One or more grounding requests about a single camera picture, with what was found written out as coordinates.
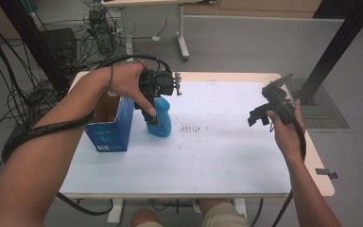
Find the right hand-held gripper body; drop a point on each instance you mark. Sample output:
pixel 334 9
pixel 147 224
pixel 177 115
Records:
pixel 275 94

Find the white table mat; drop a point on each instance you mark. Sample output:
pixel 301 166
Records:
pixel 201 164

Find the person's left hand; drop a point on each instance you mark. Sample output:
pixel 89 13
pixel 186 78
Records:
pixel 124 78

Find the black equipment box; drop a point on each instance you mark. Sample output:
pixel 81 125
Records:
pixel 60 44

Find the black floor base plate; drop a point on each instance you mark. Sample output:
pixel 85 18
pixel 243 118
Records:
pixel 15 135

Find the blue cardboard box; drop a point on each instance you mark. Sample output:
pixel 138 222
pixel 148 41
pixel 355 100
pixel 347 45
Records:
pixel 113 135

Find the person's right hand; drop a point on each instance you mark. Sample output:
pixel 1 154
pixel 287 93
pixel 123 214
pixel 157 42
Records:
pixel 288 138

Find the grey tape strip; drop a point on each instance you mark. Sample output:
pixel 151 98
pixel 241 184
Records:
pixel 326 173

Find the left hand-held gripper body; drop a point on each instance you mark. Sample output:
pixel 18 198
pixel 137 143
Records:
pixel 162 82

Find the black computer tower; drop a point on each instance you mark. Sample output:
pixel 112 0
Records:
pixel 102 31

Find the white-legged background table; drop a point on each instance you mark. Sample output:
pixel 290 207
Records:
pixel 182 34

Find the black metal post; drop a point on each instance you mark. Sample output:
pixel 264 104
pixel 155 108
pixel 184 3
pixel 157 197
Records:
pixel 34 41
pixel 340 41

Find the blue bottle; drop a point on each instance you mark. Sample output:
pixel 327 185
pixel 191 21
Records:
pixel 164 121

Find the person's left knee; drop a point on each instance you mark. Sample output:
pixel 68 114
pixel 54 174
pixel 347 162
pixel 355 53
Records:
pixel 145 219

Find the person's right leg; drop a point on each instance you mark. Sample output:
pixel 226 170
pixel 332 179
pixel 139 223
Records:
pixel 223 214

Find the grey floor mat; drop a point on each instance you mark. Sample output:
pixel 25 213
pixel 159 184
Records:
pixel 331 116

